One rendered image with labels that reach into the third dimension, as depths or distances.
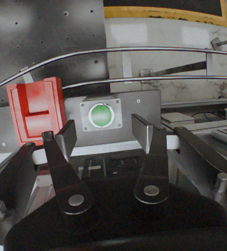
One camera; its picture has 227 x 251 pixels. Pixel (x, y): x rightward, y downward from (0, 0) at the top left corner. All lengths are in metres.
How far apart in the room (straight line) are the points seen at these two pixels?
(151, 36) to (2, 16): 1.12
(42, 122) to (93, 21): 0.46
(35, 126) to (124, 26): 1.20
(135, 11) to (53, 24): 0.93
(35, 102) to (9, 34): 0.42
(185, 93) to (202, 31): 0.66
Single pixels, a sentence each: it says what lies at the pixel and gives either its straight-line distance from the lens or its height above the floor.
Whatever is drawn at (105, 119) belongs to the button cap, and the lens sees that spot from 0.28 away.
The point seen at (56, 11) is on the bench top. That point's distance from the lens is 0.73.
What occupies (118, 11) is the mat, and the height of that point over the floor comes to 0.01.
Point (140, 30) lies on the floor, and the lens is 1.45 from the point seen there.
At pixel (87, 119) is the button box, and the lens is 0.29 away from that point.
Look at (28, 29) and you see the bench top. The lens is 0.74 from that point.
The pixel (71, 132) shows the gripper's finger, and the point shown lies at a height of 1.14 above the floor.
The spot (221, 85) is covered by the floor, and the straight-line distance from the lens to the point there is 1.84.
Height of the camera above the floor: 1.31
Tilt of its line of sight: 74 degrees down
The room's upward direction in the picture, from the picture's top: 158 degrees clockwise
